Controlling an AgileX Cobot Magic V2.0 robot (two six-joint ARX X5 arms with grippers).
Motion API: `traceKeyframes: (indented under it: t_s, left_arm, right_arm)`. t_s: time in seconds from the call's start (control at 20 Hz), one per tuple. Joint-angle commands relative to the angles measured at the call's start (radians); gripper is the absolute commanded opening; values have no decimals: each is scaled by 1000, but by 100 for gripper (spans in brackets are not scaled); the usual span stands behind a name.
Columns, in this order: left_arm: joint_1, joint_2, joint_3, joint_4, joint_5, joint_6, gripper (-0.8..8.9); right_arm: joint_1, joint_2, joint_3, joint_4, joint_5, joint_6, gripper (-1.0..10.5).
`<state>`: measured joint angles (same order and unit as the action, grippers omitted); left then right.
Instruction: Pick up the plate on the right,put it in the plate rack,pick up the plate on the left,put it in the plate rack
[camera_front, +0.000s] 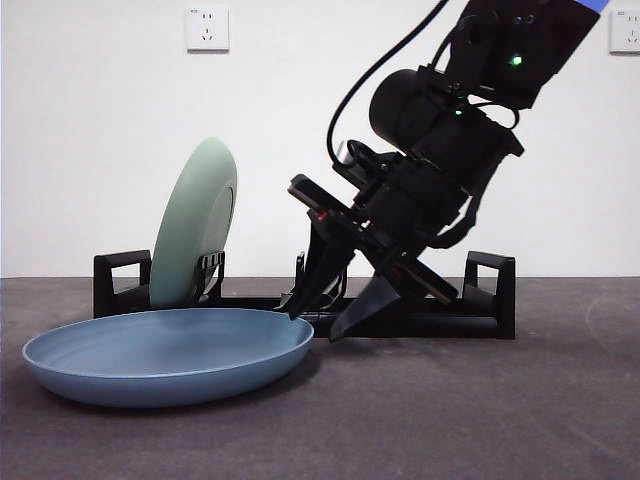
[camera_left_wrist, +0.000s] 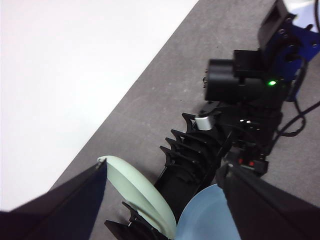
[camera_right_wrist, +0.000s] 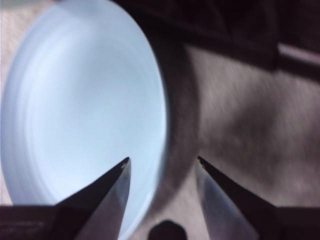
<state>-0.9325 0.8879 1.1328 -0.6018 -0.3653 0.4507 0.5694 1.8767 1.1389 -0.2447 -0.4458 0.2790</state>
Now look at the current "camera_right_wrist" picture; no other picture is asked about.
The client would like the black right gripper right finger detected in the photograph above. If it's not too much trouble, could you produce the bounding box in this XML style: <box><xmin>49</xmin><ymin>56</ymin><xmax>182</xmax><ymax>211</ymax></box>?
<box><xmin>195</xmin><ymin>156</ymin><xmax>320</xmax><ymax>240</ymax></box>

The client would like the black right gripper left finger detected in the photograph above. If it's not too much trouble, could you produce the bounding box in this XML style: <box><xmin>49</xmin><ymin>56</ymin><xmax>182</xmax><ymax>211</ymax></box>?
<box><xmin>0</xmin><ymin>156</ymin><xmax>132</xmax><ymax>240</ymax></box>

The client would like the blue round plate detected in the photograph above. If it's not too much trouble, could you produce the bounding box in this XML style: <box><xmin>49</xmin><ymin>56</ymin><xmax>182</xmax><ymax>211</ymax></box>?
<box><xmin>0</xmin><ymin>0</ymin><xmax>168</xmax><ymax>240</ymax></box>

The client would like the black plastic plate rack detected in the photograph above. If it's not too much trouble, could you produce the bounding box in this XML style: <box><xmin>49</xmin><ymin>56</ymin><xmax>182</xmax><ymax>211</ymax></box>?
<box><xmin>112</xmin><ymin>0</ymin><xmax>320</xmax><ymax>83</ymax></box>

